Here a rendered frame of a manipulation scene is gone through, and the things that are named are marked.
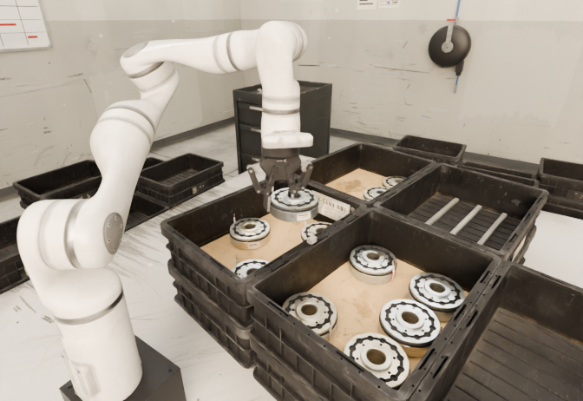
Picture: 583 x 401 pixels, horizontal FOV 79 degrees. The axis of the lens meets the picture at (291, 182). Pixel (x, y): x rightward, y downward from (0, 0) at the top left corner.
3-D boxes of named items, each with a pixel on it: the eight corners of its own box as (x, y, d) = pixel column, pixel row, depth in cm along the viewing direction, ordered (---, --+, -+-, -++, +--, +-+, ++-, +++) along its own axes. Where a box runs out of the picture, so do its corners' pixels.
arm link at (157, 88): (153, 88, 84) (121, 161, 66) (127, 52, 78) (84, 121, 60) (187, 75, 82) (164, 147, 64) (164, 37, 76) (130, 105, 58)
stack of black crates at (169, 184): (180, 262, 192) (167, 187, 173) (145, 244, 207) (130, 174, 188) (230, 229, 223) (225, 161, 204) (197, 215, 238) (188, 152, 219)
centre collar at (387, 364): (381, 379, 53) (382, 376, 52) (353, 358, 56) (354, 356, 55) (397, 358, 56) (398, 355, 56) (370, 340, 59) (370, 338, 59)
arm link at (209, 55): (234, 14, 66) (252, 55, 72) (131, 40, 77) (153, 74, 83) (214, 40, 60) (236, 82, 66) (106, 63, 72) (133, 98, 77)
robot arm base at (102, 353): (101, 419, 53) (73, 336, 46) (69, 387, 58) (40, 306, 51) (153, 373, 60) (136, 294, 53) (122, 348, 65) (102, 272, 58)
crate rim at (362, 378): (399, 421, 43) (402, 408, 42) (241, 297, 62) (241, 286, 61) (501, 267, 69) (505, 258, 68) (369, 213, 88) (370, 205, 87)
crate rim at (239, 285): (283, 179, 107) (283, 171, 106) (369, 213, 88) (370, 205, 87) (158, 232, 81) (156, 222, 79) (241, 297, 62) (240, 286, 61)
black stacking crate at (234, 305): (283, 207, 110) (283, 174, 106) (364, 246, 92) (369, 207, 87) (165, 266, 85) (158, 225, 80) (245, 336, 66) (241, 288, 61)
